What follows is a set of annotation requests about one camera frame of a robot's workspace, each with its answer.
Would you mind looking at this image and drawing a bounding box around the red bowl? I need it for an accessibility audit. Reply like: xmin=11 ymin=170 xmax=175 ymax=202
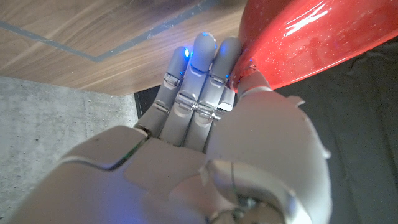
xmin=229 ymin=0 xmax=398 ymax=93

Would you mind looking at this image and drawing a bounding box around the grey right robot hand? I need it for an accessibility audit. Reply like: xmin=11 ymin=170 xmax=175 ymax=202
xmin=9 ymin=32 xmax=333 ymax=224

